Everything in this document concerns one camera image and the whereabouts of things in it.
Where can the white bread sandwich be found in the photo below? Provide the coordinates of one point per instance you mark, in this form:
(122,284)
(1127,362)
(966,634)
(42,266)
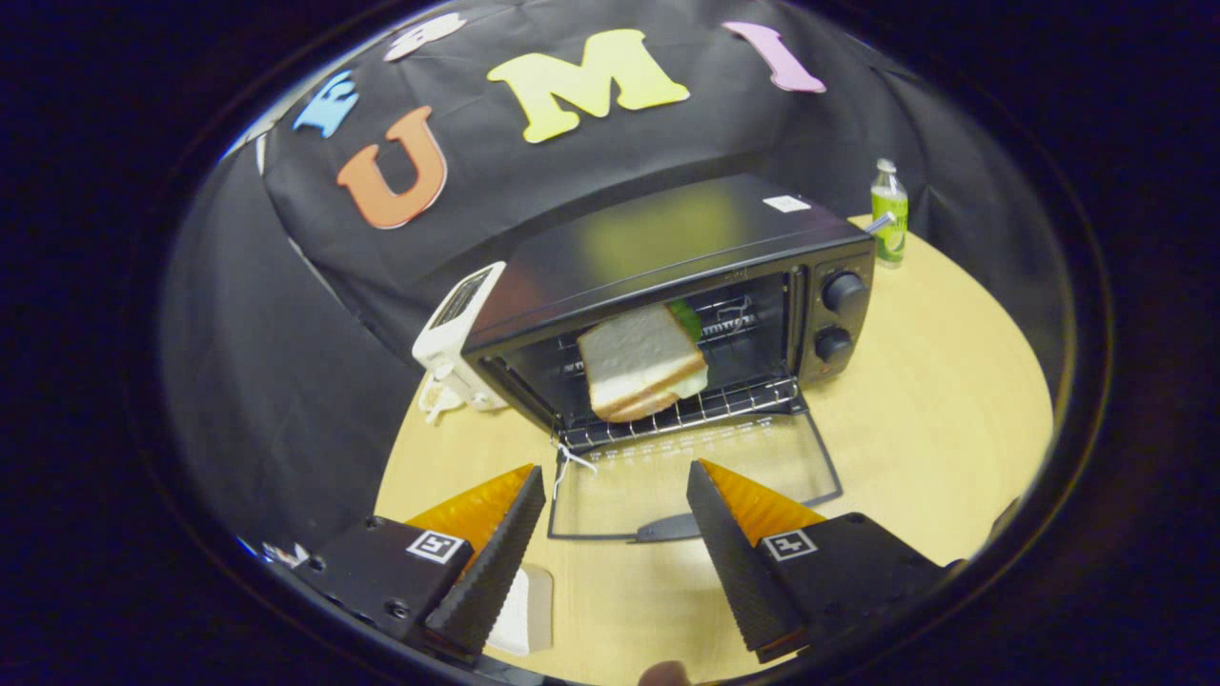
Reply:
(634,357)

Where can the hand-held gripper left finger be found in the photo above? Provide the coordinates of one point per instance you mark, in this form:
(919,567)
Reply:
(491,562)

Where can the black toaster oven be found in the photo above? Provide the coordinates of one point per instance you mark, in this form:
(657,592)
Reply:
(667,238)

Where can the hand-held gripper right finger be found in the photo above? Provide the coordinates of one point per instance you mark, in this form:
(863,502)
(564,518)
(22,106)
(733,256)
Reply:
(734,557)

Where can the white plastic tray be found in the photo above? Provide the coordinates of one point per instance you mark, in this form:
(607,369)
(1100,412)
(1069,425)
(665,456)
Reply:
(529,610)

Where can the green label plastic bottle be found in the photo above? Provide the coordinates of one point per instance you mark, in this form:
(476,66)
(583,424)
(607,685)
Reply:
(889,214)

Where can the white pop-up toaster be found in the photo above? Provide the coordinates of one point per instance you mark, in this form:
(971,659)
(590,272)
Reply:
(448,333)

